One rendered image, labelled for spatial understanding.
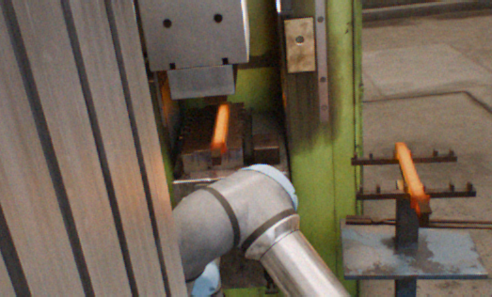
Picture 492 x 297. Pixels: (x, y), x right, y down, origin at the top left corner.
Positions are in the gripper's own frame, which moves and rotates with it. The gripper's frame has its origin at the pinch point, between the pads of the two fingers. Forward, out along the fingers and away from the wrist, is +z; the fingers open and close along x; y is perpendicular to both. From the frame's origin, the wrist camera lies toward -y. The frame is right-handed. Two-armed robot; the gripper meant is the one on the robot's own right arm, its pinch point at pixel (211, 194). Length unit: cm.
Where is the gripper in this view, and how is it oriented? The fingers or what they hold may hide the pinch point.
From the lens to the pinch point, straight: 145.1
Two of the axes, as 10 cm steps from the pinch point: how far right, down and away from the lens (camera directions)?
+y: 1.0, 9.0, 4.2
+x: 9.9, -0.9, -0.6
